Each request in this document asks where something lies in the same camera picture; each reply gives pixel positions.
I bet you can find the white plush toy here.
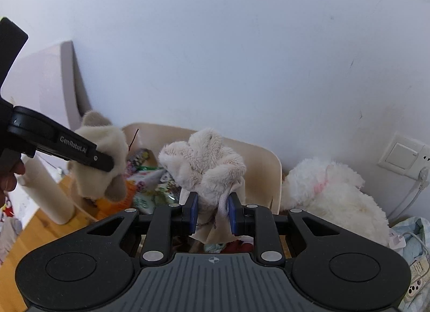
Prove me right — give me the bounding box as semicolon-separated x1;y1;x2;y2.
280;157;390;247

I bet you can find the white wall socket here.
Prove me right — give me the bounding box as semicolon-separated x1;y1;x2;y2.
377;132;430;181

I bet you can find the white power plug cable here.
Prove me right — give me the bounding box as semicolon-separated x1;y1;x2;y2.
390;167;430;220

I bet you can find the white charger with cable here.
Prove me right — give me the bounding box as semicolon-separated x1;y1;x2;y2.
390;229;430;255

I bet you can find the pale blue plastic bag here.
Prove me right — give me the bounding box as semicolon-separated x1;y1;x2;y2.
390;216;430;311

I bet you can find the pinkish plush toy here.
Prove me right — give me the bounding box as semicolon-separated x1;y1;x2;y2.
158;127;247;243

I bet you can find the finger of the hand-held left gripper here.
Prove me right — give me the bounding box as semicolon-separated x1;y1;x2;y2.
89;146;115;172

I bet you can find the orange snack packet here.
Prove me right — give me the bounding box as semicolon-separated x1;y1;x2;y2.
96;178;135;213

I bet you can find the teal cloth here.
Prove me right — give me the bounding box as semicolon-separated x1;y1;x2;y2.
204;241;226;254

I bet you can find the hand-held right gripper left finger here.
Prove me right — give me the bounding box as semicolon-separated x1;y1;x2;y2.
85;192;199;264

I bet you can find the cream cylinder bottle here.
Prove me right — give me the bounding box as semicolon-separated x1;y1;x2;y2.
18;155;75;225

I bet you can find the person's left hand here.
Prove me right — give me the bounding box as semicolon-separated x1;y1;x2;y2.
0;161;26;192

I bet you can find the green snack packet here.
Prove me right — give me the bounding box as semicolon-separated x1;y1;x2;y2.
132;167;182;215

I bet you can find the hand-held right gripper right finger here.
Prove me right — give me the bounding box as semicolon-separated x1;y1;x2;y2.
228;193;343;264

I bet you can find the red packet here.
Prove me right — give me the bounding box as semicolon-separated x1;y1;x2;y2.
226;236;254;254

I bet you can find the multicoloured cloth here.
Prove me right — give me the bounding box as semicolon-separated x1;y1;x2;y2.
0;198;23;262

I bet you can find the beige plastic storage basin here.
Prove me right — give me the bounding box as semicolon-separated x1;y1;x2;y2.
123;123;283;215

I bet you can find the beige plush toy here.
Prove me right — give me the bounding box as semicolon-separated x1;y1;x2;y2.
67;110;130;202

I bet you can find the colourful snack packet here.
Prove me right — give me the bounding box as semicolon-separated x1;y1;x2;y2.
128;149;158;175

